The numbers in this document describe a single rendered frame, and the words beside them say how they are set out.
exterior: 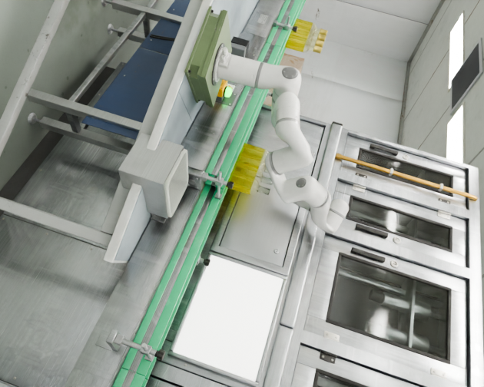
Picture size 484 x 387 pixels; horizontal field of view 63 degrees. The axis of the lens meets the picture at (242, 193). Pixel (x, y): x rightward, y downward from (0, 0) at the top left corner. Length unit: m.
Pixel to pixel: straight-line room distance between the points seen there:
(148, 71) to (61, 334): 1.16
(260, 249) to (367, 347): 0.56
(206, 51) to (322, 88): 5.69
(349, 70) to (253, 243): 6.16
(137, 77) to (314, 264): 1.14
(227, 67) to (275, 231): 0.71
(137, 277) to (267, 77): 0.83
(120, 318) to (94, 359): 0.14
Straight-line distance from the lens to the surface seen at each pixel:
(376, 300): 1.79
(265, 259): 1.67
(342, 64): 7.68
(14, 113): 1.66
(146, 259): 1.46
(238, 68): 1.49
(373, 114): 6.96
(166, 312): 1.41
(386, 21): 7.86
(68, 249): 1.78
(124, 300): 1.42
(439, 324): 1.88
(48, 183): 1.98
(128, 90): 1.86
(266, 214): 1.77
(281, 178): 1.41
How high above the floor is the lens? 1.19
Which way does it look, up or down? 5 degrees down
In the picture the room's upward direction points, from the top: 108 degrees clockwise
